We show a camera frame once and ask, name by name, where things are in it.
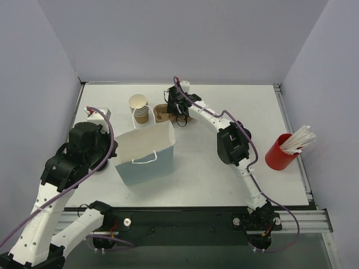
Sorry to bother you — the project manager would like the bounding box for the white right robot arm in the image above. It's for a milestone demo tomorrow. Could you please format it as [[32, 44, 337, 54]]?
[[167, 77, 274, 229]]

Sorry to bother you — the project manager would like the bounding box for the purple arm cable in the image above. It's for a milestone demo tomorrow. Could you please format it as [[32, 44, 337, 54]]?
[[0, 105, 135, 250], [173, 75, 302, 253]]

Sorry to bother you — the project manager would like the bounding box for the stack of brown paper cups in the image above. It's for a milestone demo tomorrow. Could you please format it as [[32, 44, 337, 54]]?
[[128, 94, 149, 124]]

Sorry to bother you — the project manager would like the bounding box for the light blue paper bag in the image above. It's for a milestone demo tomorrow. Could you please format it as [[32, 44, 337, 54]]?
[[113, 114, 176, 186]]

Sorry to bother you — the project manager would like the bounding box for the brown pulp cup carrier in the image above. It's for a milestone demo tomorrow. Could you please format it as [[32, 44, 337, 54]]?
[[153, 104, 186, 123]]

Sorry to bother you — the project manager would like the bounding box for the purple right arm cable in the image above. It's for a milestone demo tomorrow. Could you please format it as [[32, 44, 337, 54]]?
[[173, 75, 302, 253]]

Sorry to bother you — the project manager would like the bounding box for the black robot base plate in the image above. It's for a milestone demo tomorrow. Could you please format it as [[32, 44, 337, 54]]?
[[96, 206, 282, 247]]

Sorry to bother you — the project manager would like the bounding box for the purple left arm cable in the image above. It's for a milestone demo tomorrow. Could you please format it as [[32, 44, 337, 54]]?
[[0, 105, 135, 250]]

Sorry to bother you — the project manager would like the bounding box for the red straw holder cup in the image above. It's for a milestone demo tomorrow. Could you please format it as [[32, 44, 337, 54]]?
[[265, 133, 299, 171]]

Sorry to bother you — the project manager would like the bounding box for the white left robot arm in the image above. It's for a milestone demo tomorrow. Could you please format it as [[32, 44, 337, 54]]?
[[1, 106, 119, 268]]

